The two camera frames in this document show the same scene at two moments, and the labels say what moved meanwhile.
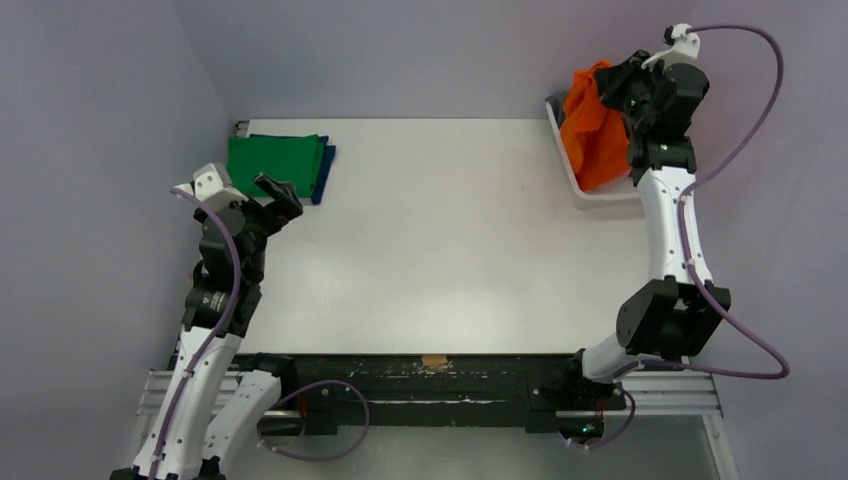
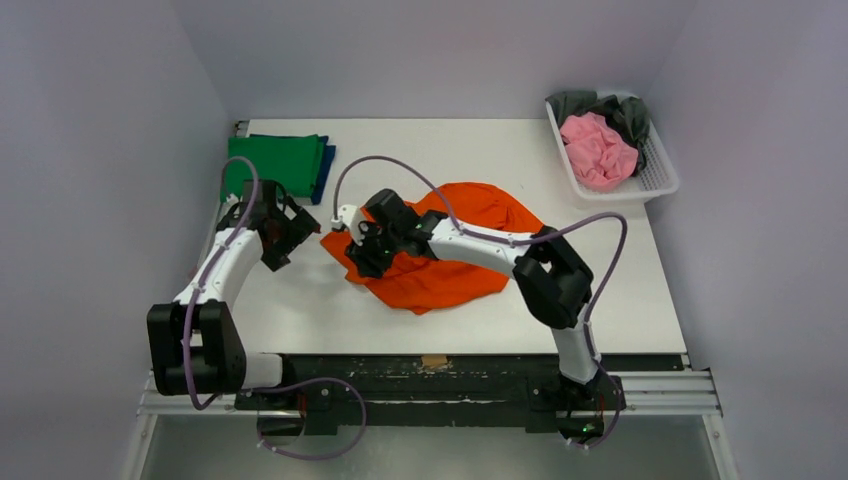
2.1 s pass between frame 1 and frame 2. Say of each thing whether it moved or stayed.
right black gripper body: moved
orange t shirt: moved
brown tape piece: stayed
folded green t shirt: stayed
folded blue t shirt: stayed
